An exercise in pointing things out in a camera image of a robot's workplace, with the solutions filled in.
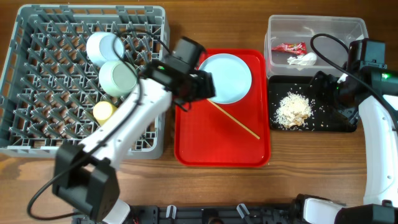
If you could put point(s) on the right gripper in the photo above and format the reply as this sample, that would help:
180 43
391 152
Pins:
329 81

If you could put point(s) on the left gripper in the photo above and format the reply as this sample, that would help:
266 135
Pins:
208 90

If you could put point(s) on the large light blue plate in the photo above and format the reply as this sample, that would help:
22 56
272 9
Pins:
231 77

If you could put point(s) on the white tissue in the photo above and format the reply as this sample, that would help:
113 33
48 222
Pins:
308 59

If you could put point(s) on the rice food waste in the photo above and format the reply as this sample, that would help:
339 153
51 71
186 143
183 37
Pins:
297 112

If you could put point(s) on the red snack wrapper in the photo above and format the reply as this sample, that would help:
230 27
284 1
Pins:
297 49

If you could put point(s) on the wooden chopstick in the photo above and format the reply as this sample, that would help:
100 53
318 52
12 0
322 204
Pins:
234 119

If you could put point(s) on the green bowl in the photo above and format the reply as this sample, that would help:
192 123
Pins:
117 78

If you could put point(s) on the yellow cup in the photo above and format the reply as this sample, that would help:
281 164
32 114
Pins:
102 111

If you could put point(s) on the small light blue bowl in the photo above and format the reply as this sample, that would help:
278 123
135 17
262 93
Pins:
102 47

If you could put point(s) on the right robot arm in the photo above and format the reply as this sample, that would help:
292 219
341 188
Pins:
374 92

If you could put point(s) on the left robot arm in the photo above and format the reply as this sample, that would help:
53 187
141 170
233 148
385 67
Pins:
85 174

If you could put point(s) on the grey dishwasher rack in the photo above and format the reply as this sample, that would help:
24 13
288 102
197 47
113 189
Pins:
49 86

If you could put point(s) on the black tray bin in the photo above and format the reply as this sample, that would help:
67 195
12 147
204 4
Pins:
279 86

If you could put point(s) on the red plastic tray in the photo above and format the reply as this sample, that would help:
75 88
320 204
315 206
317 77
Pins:
204 136

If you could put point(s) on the clear plastic bin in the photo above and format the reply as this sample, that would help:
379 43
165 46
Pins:
292 29

